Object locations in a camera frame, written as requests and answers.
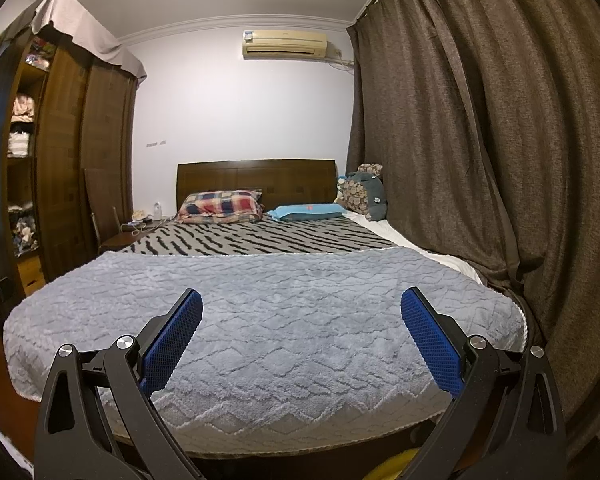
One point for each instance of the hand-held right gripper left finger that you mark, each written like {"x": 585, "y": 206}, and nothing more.
{"x": 175, "y": 340}

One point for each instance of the white bed sheet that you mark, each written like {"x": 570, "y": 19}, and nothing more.
{"x": 430, "y": 255}

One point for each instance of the wooden wardrobe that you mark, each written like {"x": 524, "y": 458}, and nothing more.
{"x": 75, "y": 160}

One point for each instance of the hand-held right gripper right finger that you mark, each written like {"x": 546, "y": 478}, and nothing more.
{"x": 432, "y": 345}

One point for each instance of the brown patterned cushion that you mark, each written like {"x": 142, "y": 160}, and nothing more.
{"x": 355, "y": 194}

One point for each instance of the white plastic bottle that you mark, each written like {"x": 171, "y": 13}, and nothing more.
{"x": 156, "y": 209}

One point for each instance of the blue pillow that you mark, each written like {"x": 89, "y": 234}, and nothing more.
{"x": 305, "y": 211}

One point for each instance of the folded clothes stack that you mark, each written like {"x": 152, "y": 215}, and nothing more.
{"x": 21, "y": 125}

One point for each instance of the yellow container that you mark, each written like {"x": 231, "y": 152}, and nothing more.
{"x": 395, "y": 465}

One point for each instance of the grey cloth cover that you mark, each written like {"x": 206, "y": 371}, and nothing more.
{"x": 90, "y": 30}

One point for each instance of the wooden chair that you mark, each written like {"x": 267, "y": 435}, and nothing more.
{"x": 102, "y": 210}

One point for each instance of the wooden bed headboard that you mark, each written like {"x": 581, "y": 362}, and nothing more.
{"x": 255, "y": 175}

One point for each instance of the plaid pillow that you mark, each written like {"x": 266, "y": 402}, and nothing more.
{"x": 220, "y": 205}

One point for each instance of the brown curtain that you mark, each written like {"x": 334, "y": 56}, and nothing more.
{"x": 480, "y": 135}

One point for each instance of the grey black striped blanket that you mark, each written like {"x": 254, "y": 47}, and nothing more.
{"x": 260, "y": 237}

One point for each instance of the grey fluffy blanket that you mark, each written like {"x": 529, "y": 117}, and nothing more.
{"x": 290, "y": 300}

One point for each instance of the wall air conditioner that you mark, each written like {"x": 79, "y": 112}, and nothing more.
{"x": 285, "y": 42}

